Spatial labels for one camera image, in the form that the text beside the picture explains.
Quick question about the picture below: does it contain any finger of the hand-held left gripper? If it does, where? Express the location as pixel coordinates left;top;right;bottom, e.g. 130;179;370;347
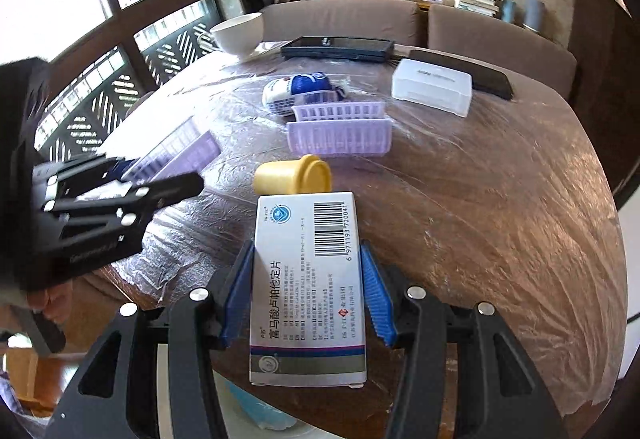
32;154;133;192
42;172;205;247

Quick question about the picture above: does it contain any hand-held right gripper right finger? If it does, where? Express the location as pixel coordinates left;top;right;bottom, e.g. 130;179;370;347
359;240;571;439

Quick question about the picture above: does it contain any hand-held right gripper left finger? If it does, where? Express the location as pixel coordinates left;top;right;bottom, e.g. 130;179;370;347
45;241;258;439

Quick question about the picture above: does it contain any purple plastic basket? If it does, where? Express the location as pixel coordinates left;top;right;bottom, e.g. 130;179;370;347
120;115;222;182
286;100;394;156

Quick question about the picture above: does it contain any white medicine box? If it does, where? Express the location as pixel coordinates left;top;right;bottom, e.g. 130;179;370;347
248;191;368;390

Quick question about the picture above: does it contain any person's left hand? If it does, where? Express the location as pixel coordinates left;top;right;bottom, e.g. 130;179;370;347
27;281;76;320

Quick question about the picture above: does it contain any yellow plastic cup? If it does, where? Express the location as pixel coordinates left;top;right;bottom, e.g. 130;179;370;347
253;154;332;196

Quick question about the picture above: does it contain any balcony lattice railing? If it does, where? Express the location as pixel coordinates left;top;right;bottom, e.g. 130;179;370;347
35;0;221;160

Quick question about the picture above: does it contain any white footed cup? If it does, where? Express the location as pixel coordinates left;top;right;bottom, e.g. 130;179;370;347
197;12;264;57

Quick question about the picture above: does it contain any blue and white bottle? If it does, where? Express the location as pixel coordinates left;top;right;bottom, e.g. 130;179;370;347
262;73;348;116

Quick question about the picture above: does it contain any dark tablet in case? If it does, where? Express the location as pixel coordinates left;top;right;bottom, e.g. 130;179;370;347
280;36;395;64
409;49;515;100

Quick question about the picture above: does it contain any white plastic box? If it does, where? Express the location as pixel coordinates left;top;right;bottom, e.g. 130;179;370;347
391;59;474;118

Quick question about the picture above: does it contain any grey-brown sofa back cushion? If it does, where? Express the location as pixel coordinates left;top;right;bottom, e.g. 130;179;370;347
427;4;578;100
260;0;421;47

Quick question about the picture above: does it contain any dark wooden cabinet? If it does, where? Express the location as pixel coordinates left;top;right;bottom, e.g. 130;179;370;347
567;0;631;200

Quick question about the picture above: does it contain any grey cylindrical speaker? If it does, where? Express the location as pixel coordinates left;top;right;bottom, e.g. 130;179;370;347
522;0;547;30

